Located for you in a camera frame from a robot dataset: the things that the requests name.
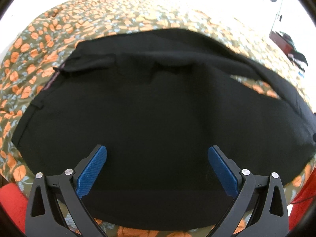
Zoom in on black pants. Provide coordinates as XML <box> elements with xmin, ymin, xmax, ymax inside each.
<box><xmin>12</xmin><ymin>29</ymin><xmax>315</xmax><ymax>230</ymax></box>

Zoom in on red fleece garment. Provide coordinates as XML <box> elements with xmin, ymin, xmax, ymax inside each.
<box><xmin>1</xmin><ymin>165</ymin><xmax>315</xmax><ymax>236</ymax></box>

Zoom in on pile of clothes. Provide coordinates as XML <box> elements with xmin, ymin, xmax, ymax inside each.
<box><xmin>280</xmin><ymin>32</ymin><xmax>308</xmax><ymax>73</ymax></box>

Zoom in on floral orange green bedspread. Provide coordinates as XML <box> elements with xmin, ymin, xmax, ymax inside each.
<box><xmin>0</xmin><ymin>0</ymin><xmax>316</xmax><ymax>237</ymax></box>

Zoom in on dark red wooden cabinet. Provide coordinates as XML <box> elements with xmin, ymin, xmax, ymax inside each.
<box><xmin>269</xmin><ymin>30</ymin><xmax>294</xmax><ymax>55</ymax></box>

